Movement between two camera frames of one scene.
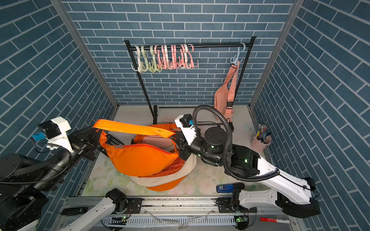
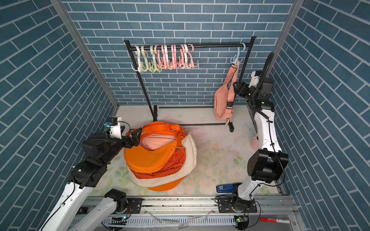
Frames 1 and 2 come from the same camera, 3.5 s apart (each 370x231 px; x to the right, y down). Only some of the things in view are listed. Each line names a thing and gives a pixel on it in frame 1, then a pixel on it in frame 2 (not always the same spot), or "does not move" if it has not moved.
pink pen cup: x=258 y=144 does not move
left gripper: x=84 y=139 -> x=135 y=140
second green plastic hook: x=153 y=66 does not move
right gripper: x=184 y=146 -> x=242 y=87
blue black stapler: x=235 y=188 does not move
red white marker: x=275 y=220 does not move
